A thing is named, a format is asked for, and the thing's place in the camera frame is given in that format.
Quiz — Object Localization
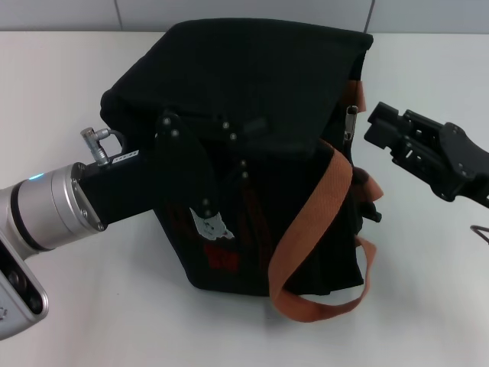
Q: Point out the silver angled plug with cable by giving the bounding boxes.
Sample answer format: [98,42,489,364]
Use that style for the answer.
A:
[79,127,129,167]

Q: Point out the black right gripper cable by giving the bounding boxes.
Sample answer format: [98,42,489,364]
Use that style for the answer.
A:
[469,224,489,246]

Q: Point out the silver zipper pull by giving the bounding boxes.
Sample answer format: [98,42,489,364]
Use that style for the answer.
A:
[345,105,360,143]

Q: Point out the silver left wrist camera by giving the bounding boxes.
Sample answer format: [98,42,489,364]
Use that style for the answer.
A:
[0,229,50,339]

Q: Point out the black food bag orange handles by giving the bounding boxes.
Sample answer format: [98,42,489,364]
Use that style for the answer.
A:
[99,21,385,324]

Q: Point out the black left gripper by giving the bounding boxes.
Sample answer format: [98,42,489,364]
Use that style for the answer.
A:
[78,112,269,231]

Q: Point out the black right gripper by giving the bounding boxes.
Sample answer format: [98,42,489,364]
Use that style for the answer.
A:
[363,101,489,210]

